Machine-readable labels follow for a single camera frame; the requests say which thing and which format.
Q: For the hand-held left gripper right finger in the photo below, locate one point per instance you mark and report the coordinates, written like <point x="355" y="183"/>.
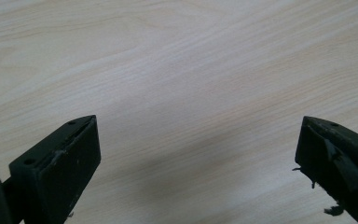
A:
<point x="338" y="158"/>

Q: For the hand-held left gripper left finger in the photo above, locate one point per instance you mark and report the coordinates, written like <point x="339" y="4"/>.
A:
<point x="59" y="174"/>

